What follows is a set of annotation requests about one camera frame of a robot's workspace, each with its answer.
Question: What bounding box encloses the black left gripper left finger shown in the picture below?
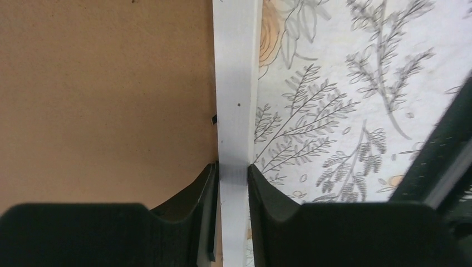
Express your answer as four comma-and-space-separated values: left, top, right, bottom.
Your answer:
1, 163, 219, 266

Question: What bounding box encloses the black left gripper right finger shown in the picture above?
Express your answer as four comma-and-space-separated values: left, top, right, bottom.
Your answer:
248, 165, 471, 266

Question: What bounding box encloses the white picture frame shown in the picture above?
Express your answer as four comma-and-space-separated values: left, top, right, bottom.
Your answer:
1, 1, 262, 266

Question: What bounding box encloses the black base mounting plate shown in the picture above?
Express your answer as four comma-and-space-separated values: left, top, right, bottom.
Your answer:
390, 76, 471, 230

